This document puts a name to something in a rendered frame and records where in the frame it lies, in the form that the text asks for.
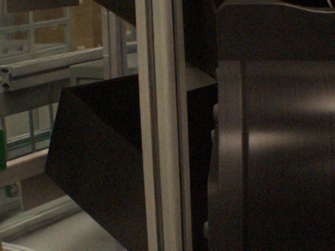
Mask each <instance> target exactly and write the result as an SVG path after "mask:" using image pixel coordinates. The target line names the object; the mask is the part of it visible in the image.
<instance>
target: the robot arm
mask: <svg viewBox="0 0 335 251"><path fill-rule="evenodd" d="M216 14H217V46H218V68H217V69H216V71H215V79H216V81H217V82H218V104H216V105H215V106H214V120H215V121H218V123H216V124H215V129H214V130H212V131H211V142H212V143H213V145H212V154H211V163H210V168H209V176H208V221H207V222H205V223H204V226H203V232H204V236H205V237H206V238H208V251H335V7H332V8H317V7H303V6H300V5H295V4H290V3H287V2H282V1H275V0H226V1H224V3H223V4H222V5H221V6H220V7H219V8H218V9H217V12H216Z"/></svg>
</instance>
